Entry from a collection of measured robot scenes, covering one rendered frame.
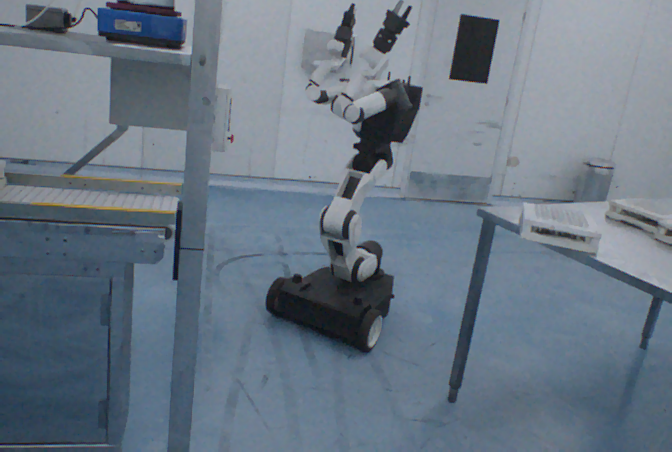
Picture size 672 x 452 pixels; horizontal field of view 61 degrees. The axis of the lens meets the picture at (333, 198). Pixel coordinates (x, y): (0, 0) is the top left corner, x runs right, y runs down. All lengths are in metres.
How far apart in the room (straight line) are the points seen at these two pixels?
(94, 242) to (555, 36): 5.23
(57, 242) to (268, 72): 3.91
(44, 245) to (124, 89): 0.46
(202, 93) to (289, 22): 3.94
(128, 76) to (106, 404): 0.92
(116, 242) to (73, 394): 0.50
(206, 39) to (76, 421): 1.14
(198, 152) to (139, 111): 0.33
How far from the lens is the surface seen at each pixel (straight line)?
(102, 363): 1.79
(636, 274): 1.97
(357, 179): 2.88
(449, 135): 5.79
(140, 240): 1.55
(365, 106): 2.58
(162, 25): 1.52
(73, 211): 1.56
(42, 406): 1.89
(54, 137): 5.52
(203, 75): 1.39
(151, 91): 1.68
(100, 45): 1.41
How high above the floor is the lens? 1.43
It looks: 15 degrees down
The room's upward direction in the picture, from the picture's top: 8 degrees clockwise
